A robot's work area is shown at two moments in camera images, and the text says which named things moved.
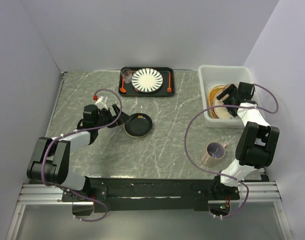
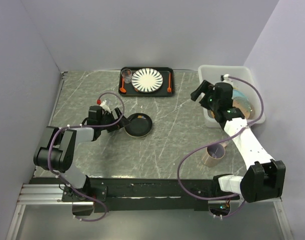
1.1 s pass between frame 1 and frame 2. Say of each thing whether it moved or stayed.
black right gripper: moved
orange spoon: stayed
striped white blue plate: stayed
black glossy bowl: stayed
